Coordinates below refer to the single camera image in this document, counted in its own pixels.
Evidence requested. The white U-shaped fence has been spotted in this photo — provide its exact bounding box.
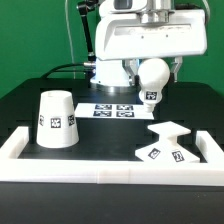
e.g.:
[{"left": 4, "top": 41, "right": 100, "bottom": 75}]
[{"left": 0, "top": 126, "right": 224, "bottom": 186}]

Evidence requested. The black cable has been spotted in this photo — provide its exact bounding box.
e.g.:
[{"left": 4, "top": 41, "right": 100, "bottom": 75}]
[{"left": 40, "top": 61, "right": 98, "bottom": 80}]

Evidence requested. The white lamp shade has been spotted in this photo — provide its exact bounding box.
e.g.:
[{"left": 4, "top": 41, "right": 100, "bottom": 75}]
[{"left": 36, "top": 90, "right": 79, "bottom": 149}]

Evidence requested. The white lamp bulb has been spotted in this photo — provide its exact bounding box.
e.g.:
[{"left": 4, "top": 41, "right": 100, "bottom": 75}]
[{"left": 138, "top": 58, "right": 170, "bottom": 113}]

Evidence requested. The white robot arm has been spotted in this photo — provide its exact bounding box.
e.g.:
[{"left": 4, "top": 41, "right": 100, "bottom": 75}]
[{"left": 91, "top": 0, "right": 207, "bottom": 92}]

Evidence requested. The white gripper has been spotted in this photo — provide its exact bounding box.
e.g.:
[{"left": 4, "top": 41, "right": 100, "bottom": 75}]
[{"left": 95, "top": 10, "right": 207, "bottom": 86}]

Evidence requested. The white lamp base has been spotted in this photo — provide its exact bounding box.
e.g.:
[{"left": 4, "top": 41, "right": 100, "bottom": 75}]
[{"left": 135, "top": 121, "right": 200, "bottom": 164}]

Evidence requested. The white marker sheet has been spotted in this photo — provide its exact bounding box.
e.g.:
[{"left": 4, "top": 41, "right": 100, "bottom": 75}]
[{"left": 75, "top": 103, "right": 154, "bottom": 120}]

